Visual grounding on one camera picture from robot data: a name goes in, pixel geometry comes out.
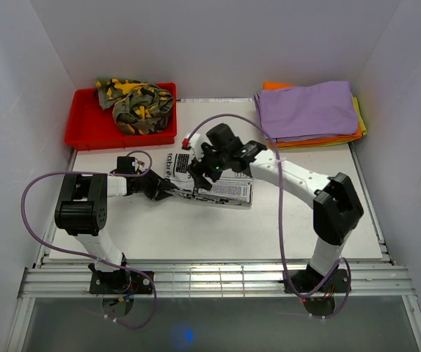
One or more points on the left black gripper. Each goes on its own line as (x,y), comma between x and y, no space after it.
(158,186)

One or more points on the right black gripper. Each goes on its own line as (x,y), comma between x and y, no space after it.
(197,169)

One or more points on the newspaper print trousers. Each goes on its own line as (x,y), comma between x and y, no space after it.
(231,189)

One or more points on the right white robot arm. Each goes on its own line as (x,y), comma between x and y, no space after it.
(336,208)

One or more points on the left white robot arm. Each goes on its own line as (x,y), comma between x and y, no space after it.
(81,211)

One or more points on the camouflage trousers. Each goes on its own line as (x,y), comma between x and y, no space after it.
(138,108)

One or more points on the folded orange trousers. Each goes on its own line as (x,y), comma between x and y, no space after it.
(324,141)

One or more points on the folded purple trousers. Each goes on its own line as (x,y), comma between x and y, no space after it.
(306,110)

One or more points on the red plastic bin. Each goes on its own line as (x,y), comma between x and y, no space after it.
(89,127)

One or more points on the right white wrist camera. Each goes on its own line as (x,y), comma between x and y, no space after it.
(193,144)

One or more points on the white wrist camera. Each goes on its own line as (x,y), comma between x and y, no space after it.
(136,164)
(193,144)

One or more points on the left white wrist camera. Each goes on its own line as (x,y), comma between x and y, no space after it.
(136,164)

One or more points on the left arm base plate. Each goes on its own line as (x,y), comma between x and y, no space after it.
(120,282)

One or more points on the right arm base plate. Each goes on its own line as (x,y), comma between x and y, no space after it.
(342,282)

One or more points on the aluminium mounting rail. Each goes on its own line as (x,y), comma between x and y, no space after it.
(214,281)

